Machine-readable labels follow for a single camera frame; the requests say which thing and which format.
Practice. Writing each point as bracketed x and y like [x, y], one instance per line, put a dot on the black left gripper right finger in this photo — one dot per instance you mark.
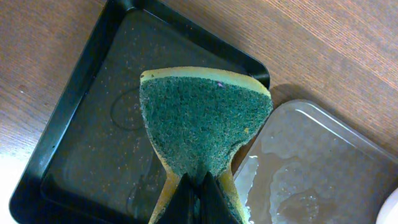
[213, 207]

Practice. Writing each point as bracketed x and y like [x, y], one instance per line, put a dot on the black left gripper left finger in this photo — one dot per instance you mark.
[180, 210]

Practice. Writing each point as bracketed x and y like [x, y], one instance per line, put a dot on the green yellow sponge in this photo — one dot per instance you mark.
[196, 119]

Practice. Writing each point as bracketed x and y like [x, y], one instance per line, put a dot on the white plate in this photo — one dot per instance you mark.
[388, 213]

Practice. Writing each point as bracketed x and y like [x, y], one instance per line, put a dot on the brown serving tray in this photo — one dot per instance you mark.
[306, 166]

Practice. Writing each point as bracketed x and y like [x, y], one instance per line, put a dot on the black rectangular tray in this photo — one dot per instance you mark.
[94, 162]

